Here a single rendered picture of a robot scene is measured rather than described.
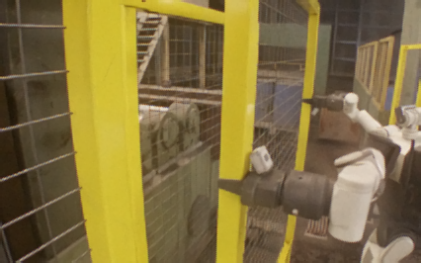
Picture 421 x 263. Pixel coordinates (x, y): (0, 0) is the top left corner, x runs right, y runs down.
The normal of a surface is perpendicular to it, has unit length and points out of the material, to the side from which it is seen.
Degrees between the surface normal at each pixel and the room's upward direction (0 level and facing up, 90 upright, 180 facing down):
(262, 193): 90
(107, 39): 90
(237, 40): 90
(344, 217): 82
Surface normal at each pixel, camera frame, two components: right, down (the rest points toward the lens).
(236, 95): -0.43, 0.25
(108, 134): 0.90, 0.14
